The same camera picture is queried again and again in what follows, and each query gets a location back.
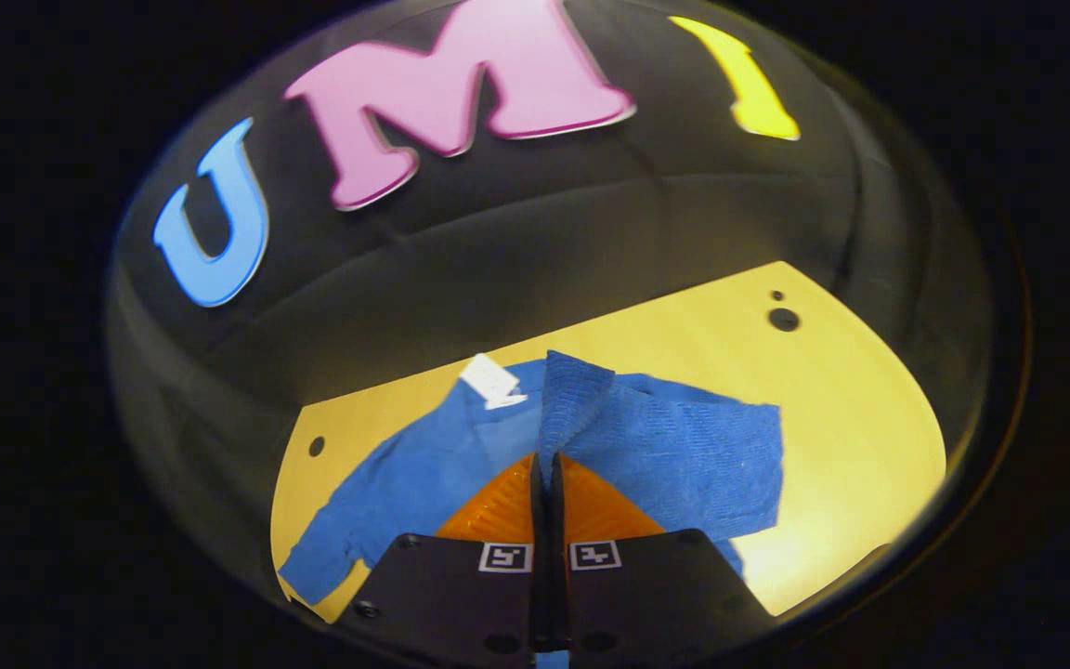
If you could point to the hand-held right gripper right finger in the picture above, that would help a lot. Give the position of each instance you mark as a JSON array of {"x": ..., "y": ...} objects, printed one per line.
[{"x": 646, "y": 595}]

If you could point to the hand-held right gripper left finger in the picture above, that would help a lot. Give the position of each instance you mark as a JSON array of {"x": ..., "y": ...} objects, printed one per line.
[{"x": 461, "y": 599}]

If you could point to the black backdrop cloth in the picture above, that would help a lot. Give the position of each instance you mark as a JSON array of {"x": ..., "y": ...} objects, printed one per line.
[{"x": 498, "y": 242}]

